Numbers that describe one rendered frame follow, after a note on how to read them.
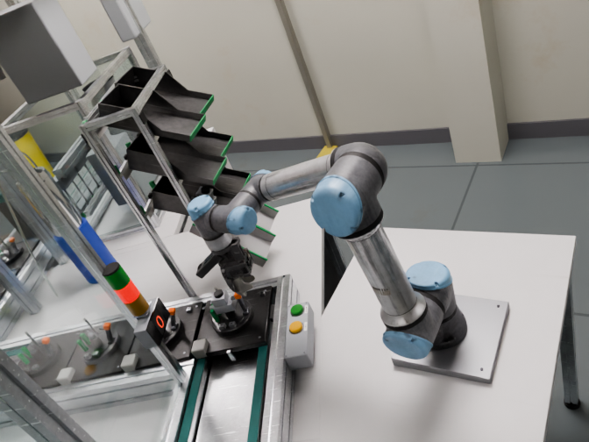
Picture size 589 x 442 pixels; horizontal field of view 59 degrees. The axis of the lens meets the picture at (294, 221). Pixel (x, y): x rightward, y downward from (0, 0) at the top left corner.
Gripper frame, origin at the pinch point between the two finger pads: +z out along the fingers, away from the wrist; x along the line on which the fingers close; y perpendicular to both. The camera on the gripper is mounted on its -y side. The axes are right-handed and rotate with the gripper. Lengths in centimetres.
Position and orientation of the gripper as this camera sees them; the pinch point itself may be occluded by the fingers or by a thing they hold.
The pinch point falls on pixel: (242, 293)
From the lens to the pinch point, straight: 164.5
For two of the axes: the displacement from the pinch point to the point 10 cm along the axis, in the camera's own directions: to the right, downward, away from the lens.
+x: 0.5, -6.0, 8.0
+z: 3.4, 7.6, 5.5
